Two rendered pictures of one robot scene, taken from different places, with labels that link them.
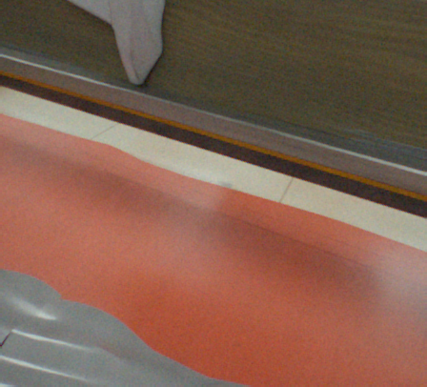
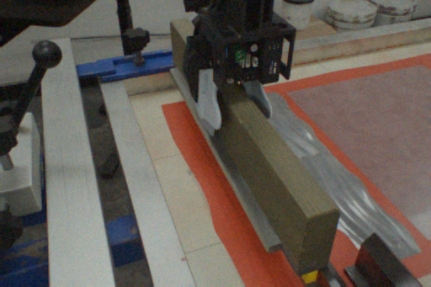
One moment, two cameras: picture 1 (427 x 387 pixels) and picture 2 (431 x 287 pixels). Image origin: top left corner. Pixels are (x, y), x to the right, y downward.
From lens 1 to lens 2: 62 cm
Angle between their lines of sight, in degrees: 98
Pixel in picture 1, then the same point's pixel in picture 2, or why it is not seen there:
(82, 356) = (292, 142)
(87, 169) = (242, 215)
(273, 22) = not seen: hidden behind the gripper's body
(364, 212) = (156, 135)
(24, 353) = (305, 151)
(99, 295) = not seen: hidden behind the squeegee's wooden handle
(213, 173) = (186, 180)
